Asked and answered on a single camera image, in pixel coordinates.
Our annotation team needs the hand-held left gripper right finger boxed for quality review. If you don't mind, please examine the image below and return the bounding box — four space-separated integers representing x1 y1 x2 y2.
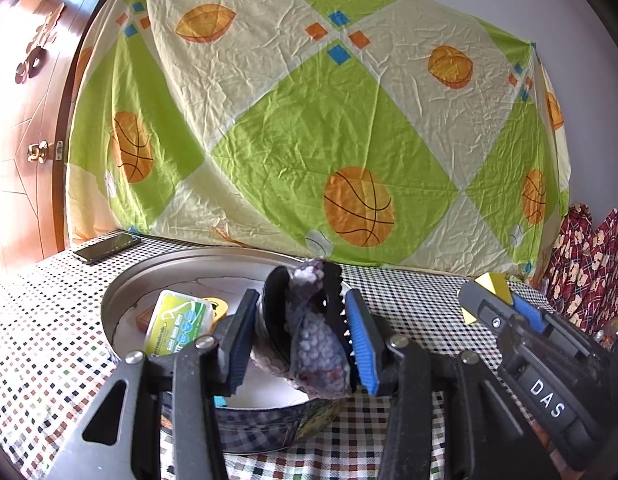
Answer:
344 289 560 480

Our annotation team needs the green basketball print sheet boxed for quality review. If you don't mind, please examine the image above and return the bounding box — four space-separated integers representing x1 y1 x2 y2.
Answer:
64 0 572 278

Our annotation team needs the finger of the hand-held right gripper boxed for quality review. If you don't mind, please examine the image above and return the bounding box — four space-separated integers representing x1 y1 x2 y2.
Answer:
461 280 527 356
512 295 570 335

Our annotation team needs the checkered tablecloth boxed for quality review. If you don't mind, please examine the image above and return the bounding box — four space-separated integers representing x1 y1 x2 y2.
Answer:
0 232 618 480

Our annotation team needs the yellow face toy block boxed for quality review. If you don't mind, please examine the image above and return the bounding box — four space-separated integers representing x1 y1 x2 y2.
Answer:
201 297 230 326

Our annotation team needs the green packet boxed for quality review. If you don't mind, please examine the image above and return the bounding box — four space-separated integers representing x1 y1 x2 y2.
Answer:
144 290 216 356

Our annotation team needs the white paper liner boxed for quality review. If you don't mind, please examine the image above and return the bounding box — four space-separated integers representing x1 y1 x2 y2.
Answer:
114 280 310 408

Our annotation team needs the colourful small packet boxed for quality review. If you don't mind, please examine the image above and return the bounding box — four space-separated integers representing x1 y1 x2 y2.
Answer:
596 310 618 356

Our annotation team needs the black smartphone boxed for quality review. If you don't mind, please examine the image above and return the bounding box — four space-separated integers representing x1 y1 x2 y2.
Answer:
71 232 142 266

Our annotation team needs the brown wooden door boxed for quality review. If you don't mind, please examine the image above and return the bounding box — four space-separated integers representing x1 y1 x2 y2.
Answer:
0 0 134 271

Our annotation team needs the brass door handle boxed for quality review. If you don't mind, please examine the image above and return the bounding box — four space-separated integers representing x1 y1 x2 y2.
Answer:
28 141 64 163

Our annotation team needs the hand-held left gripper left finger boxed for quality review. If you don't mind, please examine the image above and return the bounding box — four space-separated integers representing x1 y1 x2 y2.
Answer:
44 287 262 480

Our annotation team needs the red plaid bear-print cloth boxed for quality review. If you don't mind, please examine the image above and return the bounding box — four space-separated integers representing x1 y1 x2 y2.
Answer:
542 202 618 341

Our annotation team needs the yellow cube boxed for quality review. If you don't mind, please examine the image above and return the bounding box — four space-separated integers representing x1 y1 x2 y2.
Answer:
461 272 514 326

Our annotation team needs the round metal tin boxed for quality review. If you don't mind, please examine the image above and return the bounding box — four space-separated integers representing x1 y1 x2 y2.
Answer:
101 246 342 456

